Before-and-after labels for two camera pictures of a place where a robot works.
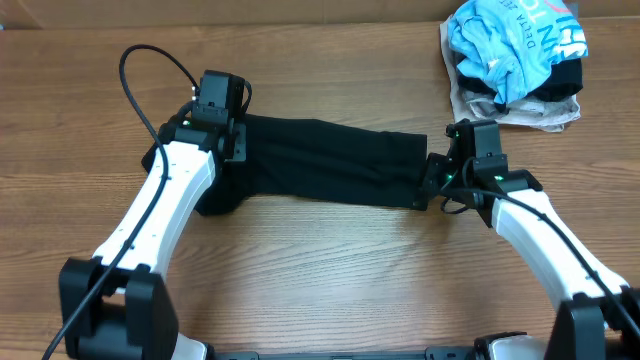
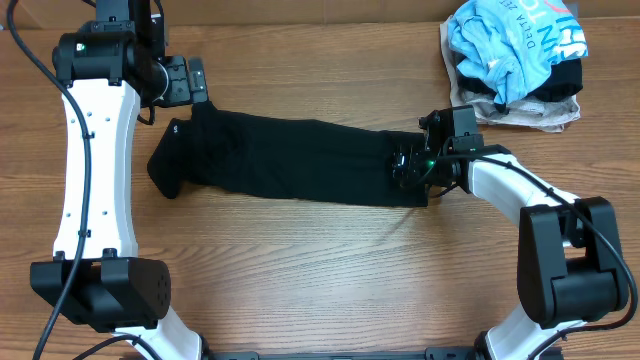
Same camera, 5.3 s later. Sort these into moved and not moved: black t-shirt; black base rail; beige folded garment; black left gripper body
Moved: black left gripper body
Not moved: black base rail; black t-shirt; beige folded garment
